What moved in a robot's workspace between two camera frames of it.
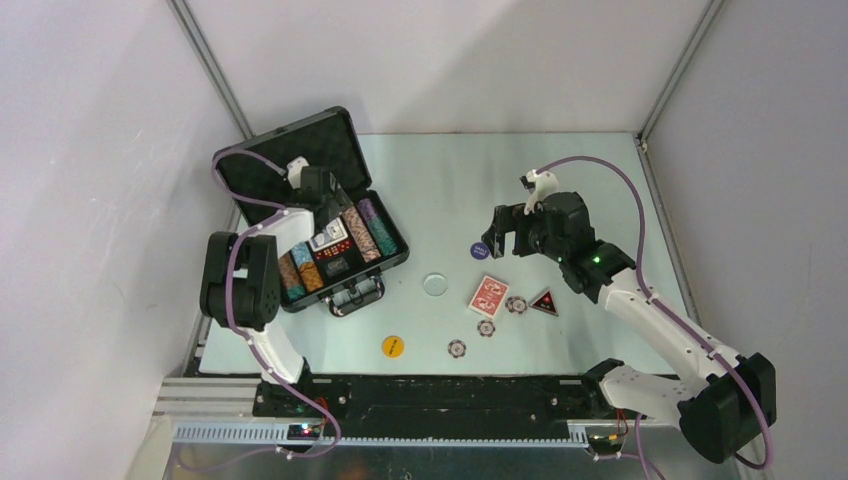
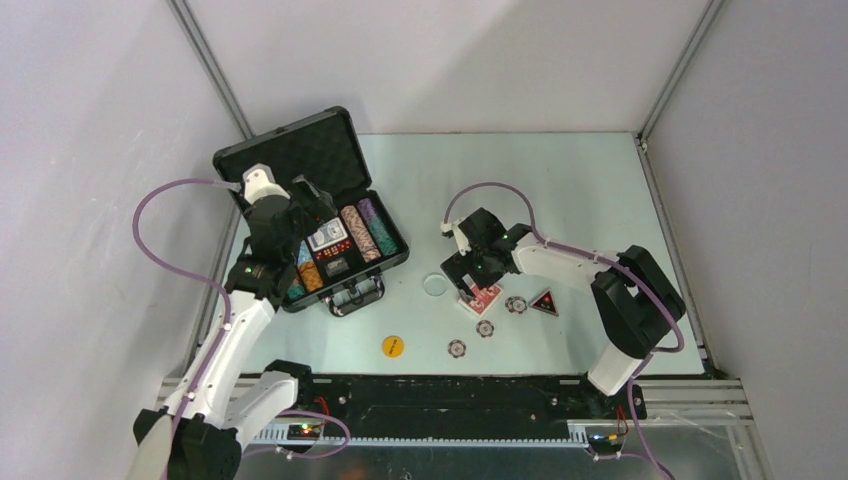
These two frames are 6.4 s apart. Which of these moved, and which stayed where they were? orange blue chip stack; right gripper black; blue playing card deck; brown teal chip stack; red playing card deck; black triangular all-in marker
Moved: red playing card deck; right gripper black
Stayed: orange blue chip stack; black triangular all-in marker; blue playing card deck; brown teal chip stack
